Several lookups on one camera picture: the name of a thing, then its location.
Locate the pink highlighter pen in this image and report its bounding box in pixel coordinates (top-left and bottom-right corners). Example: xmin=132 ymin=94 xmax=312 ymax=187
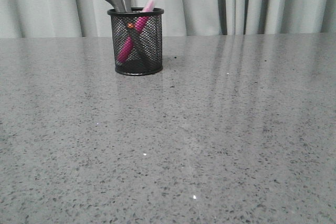
xmin=117 ymin=0 xmax=156 ymax=63

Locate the black mesh pen holder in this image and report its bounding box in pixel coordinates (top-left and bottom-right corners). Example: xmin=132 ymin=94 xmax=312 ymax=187
xmin=107 ymin=7 xmax=164 ymax=76

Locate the grey curtain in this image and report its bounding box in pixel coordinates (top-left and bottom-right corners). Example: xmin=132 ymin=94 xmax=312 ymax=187
xmin=1 ymin=0 xmax=335 ymax=38

